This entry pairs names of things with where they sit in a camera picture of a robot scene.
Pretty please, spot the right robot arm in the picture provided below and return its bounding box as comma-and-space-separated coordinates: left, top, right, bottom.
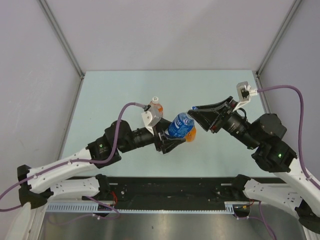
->
187, 96, 320, 234

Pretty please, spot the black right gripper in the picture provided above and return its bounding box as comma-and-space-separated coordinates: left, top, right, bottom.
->
186, 95, 258, 149

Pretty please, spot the orange tea bottle white cap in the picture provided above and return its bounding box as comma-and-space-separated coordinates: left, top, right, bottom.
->
149, 96, 164, 117

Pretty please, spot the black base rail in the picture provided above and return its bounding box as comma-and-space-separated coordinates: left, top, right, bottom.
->
72, 174, 286, 203

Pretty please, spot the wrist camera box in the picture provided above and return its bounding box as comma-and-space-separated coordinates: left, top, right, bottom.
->
141, 106, 162, 135
234, 81, 258, 111

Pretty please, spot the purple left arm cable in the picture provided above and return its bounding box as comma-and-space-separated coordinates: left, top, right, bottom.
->
0, 101, 151, 213

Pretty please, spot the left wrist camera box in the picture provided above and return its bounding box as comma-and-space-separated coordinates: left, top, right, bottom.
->
141, 106, 162, 135

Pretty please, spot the small orange bottle gold cap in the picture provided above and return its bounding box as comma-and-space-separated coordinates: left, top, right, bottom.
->
184, 126, 197, 143

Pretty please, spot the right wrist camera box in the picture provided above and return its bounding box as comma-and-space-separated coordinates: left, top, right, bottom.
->
234, 81, 258, 111

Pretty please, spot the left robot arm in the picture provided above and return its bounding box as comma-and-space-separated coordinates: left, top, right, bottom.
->
17, 118, 186, 209

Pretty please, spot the white slotted cable duct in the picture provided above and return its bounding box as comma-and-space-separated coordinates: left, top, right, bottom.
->
46, 202, 235, 215

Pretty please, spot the blue Pocari Sweat bottle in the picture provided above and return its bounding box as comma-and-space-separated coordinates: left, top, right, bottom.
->
166, 112, 195, 138

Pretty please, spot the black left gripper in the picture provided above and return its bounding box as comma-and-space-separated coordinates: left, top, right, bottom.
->
118, 117, 186, 154

